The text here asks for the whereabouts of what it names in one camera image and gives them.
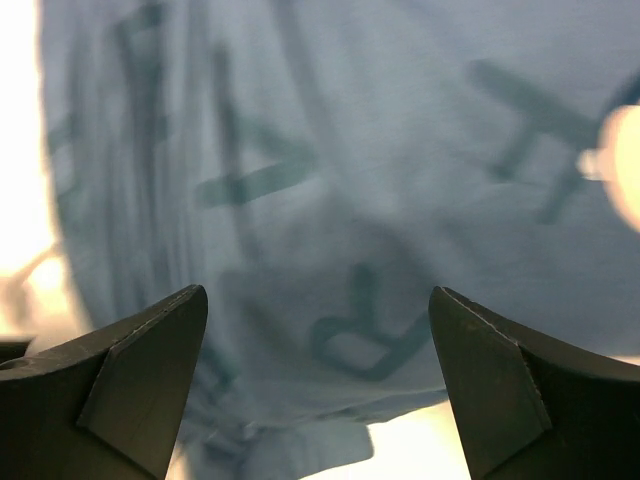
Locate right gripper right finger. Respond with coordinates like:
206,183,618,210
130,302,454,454
428,287,639,480

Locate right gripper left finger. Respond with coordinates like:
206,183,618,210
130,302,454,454
1,285,208,480

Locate blue cartoon print pillowcase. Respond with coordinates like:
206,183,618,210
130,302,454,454
41,1,639,479

